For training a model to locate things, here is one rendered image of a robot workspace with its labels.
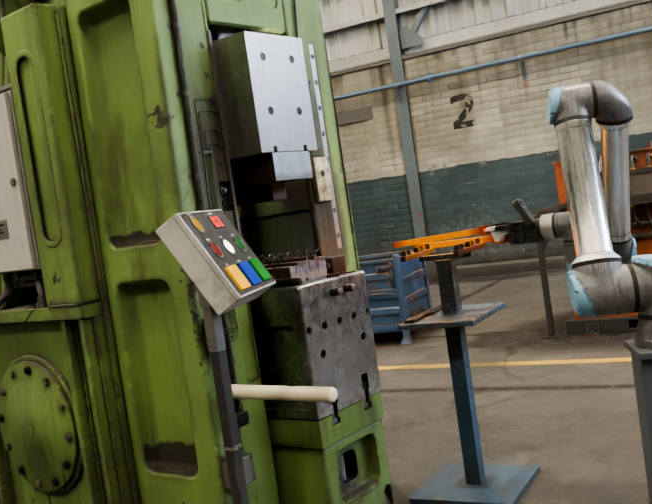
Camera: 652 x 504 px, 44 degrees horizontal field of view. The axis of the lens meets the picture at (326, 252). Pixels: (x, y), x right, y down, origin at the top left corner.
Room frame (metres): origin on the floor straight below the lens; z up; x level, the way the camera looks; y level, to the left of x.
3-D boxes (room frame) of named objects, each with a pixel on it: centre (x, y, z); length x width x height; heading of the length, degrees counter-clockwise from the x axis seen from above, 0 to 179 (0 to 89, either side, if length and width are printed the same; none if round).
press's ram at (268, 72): (2.94, 0.21, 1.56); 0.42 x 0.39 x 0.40; 52
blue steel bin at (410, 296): (6.97, -0.17, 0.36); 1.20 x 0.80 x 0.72; 66
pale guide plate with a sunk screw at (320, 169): (3.10, -0.02, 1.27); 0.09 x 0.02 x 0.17; 142
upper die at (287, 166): (2.90, 0.23, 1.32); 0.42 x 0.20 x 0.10; 52
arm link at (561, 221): (2.85, -0.88, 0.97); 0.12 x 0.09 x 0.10; 60
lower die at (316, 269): (2.90, 0.23, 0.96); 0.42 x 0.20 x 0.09; 52
